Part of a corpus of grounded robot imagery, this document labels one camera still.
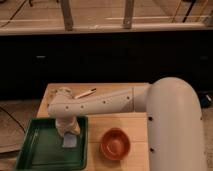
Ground black power adapter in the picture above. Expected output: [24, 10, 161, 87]
[200, 94, 212, 108]

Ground green plastic tray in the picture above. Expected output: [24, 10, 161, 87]
[14, 116, 88, 171]

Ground wooden frame post left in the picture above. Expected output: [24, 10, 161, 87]
[60, 0, 73, 31]

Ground orange bowl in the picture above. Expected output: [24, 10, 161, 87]
[99, 127, 131, 161]

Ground blue sponge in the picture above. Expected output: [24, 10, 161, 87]
[63, 134, 77, 148]

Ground wooden frame post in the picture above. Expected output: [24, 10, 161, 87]
[60, 0, 73, 31]
[123, 0, 134, 29]

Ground wooden frame post right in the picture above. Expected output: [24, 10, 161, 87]
[123, 0, 134, 29]

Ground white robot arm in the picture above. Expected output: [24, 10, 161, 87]
[48, 77, 207, 171]

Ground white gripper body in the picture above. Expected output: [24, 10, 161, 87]
[55, 117, 80, 137]

